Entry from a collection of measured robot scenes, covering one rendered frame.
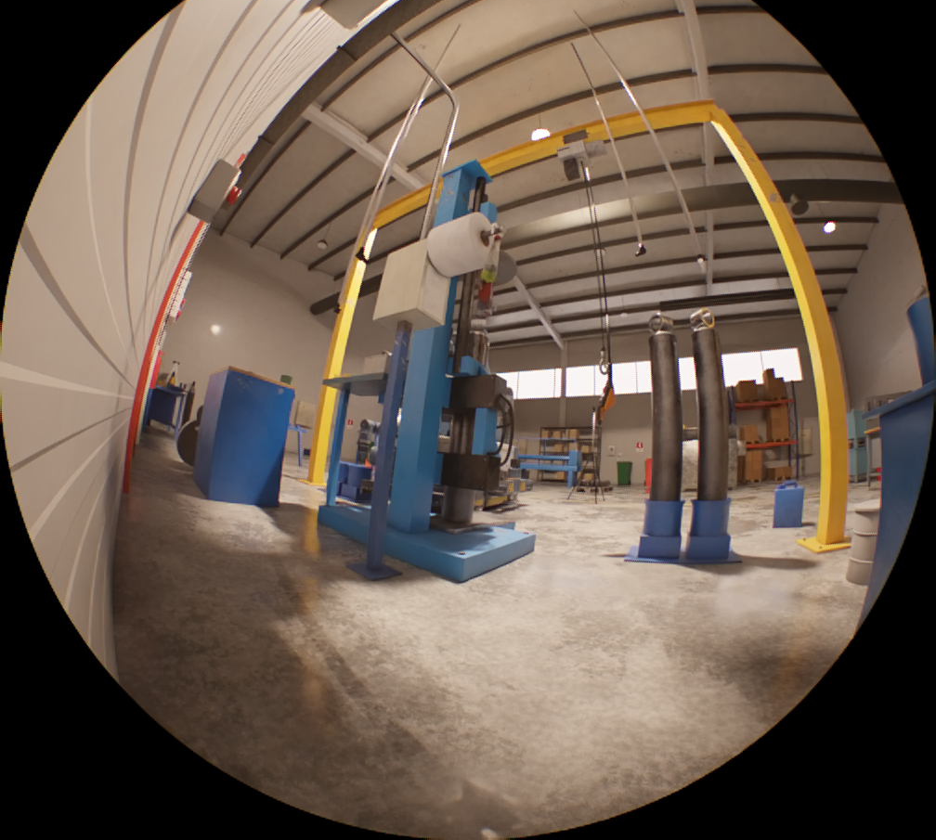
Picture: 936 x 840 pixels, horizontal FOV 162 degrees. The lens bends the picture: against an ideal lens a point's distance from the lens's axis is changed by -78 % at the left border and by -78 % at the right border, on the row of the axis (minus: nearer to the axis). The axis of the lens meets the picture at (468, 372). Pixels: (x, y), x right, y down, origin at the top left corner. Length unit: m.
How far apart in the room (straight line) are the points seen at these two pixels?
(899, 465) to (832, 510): 1.81
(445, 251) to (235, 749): 1.71
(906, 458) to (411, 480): 1.93
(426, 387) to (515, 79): 6.38
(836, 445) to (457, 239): 2.54
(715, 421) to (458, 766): 2.07
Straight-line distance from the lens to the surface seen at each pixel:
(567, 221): 7.48
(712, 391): 2.26
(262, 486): 2.60
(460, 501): 2.22
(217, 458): 2.47
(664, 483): 2.19
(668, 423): 2.21
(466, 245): 1.46
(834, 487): 2.53
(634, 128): 4.14
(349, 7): 0.56
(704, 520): 2.21
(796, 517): 3.39
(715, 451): 2.21
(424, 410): 1.87
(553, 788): 0.69
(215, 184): 1.05
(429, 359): 1.93
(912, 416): 0.72
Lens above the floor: 0.55
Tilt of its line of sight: 16 degrees up
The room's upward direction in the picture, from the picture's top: 6 degrees clockwise
